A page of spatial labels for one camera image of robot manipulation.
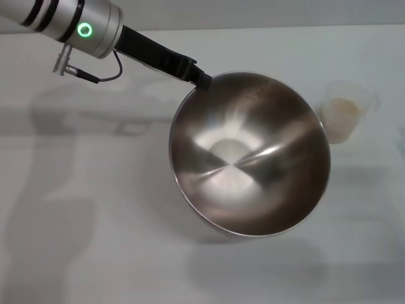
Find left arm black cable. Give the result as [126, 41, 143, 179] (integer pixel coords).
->
[53, 43, 123, 84]

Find stainless steel mixing bowl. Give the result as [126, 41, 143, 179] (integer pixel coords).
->
[168, 71, 332, 238]

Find white rice grains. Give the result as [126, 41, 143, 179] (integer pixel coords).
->
[320, 97, 362, 143]

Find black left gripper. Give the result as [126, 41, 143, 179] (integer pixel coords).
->
[113, 25, 213, 91]

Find clear plastic measuring cup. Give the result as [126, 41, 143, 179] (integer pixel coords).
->
[315, 80, 381, 145]

